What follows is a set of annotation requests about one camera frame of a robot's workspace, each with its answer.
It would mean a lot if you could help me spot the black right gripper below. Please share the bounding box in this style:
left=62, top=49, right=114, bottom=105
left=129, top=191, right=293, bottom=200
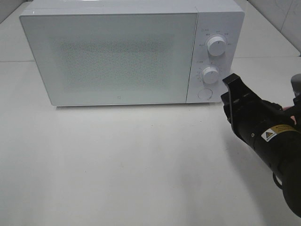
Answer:
left=221, top=73, right=294, bottom=132

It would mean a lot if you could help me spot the round white door button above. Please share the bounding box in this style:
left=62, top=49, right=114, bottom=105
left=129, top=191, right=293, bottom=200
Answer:
left=198, top=89, right=213, bottom=102

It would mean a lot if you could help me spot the white microwave door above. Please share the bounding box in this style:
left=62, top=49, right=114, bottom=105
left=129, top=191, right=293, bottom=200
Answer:
left=20, top=13, right=197, bottom=106

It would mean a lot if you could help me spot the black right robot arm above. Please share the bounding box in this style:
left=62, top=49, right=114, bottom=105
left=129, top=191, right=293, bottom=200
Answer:
left=221, top=73, right=301, bottom=216

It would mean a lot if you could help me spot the lower white timer knob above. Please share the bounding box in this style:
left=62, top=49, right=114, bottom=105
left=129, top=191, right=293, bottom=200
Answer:
left=201, top=66, right=220, bottom=84

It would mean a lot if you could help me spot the upper white power knob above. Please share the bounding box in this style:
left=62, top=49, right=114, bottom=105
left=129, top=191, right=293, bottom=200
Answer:
left=206, top=34, right=227, bottom=57

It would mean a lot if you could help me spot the white microwave oven body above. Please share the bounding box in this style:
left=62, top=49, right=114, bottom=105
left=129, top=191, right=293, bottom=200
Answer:
left=19, top=0, right=245, bottom=104

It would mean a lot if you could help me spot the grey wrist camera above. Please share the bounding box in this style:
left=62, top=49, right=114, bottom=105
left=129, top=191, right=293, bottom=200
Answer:
left=291, top=73, right=301, bottom=97

